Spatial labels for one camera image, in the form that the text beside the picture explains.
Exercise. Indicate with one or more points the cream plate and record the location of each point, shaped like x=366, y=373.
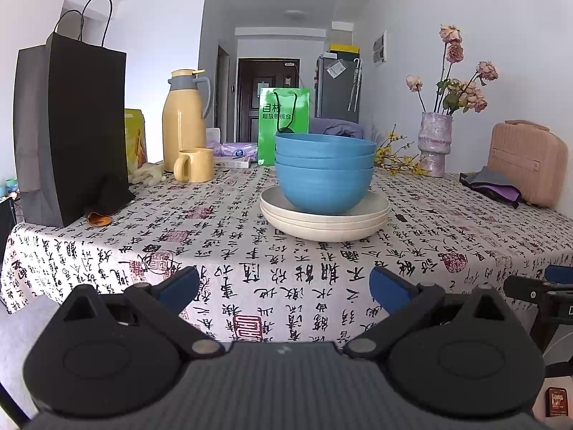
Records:
x=322, y=236
x=322, y=226
x=273, y=199

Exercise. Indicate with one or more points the paper note on refrigerator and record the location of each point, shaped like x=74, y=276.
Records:
x=336, y=68

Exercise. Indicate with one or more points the black paper bag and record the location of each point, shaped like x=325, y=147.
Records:
x=76, y=134

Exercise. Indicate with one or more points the blue bowl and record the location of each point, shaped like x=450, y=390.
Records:
x=322, y=192
x=322, y=148
x=322, y=164

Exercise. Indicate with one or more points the hanging umbrellas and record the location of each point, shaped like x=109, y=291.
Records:
x=356, y=85

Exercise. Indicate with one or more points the grey refrigerator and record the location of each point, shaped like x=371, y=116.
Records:
x=335, y=94

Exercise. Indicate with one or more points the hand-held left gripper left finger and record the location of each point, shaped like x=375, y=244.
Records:
x=180, y=287

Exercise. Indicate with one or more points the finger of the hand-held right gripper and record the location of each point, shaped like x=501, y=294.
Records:
x=532, y=290
x=559, y=273

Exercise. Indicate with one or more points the purple tissue packet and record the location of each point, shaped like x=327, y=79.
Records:
x=241, y=150

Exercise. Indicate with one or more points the grey and purple cloth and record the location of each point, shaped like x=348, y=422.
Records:
x=492, y=186

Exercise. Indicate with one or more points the dried pink roses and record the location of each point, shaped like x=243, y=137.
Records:
x=461, y=94

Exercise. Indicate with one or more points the wall electrical panel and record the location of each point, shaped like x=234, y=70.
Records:
x=379, y=49

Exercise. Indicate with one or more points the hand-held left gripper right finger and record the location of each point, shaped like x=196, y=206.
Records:
x=388, y=290

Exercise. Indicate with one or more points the pink hard case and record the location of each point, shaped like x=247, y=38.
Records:
x=528, y=165

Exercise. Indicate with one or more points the white plastic container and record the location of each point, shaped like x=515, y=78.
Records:
x=213, y=139

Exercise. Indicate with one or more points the yellow box on refrigerator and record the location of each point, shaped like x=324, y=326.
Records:
x=344, y=49

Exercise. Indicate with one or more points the small orange item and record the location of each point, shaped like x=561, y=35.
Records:
x=100, y=219

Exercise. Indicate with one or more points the chair with purple cloth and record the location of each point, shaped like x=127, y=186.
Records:
x=335, y=127

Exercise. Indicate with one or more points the dark wooden door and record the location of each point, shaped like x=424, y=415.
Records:
x=250, y=94

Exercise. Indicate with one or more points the yellow thermos jug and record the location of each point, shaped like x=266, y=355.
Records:
x=181, y=130

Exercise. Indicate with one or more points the yellow printed box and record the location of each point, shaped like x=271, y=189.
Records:
x=135, y=141

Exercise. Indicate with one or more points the purple ceramic vase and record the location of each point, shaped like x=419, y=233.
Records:
x=435, y=143

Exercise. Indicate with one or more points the green paper bag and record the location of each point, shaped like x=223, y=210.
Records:
x=268, y=121

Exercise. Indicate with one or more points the yellow mug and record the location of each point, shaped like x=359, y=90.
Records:
x=197, y=165

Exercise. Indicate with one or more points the white booklet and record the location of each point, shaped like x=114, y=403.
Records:
x=232, y=162

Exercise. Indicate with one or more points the dark red packet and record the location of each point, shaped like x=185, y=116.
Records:
x=557, y=402

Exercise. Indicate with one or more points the yellow flower branch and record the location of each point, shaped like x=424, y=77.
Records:
x=398, y=156

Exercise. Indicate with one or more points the black cloth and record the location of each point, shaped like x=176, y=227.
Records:
x=114, y=195

